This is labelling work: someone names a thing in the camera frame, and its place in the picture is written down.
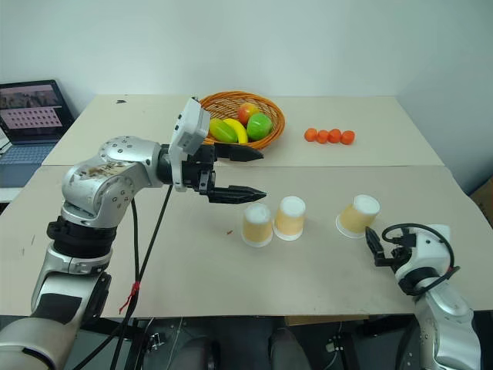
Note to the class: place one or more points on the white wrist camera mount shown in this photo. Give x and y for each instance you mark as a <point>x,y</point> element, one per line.
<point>189,127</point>
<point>427,250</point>

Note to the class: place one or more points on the orange wicker basket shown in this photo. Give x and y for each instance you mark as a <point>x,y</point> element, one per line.
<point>273,112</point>

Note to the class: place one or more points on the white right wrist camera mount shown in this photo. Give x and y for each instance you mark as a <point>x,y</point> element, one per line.
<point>427,250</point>

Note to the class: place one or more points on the yellow toy banana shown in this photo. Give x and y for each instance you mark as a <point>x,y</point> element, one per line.
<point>238,129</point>

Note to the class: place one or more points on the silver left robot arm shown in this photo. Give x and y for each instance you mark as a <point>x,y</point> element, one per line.
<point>96,185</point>

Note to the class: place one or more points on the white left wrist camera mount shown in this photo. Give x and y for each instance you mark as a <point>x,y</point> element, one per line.
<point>189,127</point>

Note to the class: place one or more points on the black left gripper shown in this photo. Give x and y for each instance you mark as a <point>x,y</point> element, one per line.
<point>200,169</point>

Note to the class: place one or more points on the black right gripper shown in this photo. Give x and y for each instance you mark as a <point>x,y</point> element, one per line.
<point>389,258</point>

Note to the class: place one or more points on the white paper sheet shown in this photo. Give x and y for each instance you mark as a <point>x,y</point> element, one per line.
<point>3,139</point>

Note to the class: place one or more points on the yellow paper cup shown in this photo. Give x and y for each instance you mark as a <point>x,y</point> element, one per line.
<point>356,216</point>
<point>289,219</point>
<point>257,227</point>

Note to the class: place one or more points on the green toy apple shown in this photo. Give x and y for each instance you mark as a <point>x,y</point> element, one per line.
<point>259,127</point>

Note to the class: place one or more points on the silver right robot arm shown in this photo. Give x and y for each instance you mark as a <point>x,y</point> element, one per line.
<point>447,308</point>

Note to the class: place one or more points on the red yellow toy apple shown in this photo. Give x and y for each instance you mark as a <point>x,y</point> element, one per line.
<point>247,112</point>

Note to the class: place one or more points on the brown cardboard box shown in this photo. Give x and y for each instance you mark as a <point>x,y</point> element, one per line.
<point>484,204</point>

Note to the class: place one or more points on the open blue laptop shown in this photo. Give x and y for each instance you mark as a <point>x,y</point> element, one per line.
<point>31,115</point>

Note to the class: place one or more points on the green toy starfruit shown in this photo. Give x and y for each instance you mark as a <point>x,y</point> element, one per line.
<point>221,130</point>

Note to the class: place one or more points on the small orange toy fruit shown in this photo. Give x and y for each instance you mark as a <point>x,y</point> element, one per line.
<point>323,136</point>
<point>310,135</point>
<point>348,137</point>
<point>334,136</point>

